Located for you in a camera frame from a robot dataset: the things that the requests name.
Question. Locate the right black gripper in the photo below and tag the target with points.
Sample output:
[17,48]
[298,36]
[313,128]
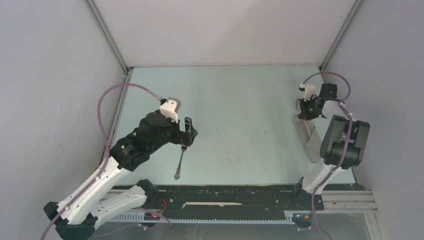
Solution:
[305,114]

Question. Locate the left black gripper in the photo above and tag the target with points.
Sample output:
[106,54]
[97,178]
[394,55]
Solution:
[184,137]

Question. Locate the iridescent fork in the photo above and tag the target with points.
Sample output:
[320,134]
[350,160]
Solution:
[177,174]

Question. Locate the grey cloth napkin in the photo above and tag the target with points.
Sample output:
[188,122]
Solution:
[312,145]

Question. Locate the silver spoon pink handle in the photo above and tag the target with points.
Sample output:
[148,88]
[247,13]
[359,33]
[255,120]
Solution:
[302,126]

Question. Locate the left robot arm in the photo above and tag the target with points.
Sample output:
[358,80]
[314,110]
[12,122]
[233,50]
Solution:
[84,211]

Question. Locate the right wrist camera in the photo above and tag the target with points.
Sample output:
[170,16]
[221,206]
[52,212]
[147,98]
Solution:
[309,90]

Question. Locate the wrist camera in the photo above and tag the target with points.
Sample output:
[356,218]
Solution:
[309,90]
[169,107]

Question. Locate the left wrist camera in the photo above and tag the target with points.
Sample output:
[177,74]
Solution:
[169,107]

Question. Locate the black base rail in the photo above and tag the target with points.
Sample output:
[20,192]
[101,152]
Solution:
[224,201]

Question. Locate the white cable duct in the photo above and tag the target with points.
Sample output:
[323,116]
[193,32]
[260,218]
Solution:
[302,220]

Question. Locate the right aluminium frame post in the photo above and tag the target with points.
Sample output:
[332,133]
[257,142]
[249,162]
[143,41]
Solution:
[341,33]

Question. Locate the aluminium frame post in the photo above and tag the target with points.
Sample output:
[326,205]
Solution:
[109,39]
[341,33]

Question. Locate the left aluminium frame post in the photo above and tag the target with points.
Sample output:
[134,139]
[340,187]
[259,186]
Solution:
[109,39]

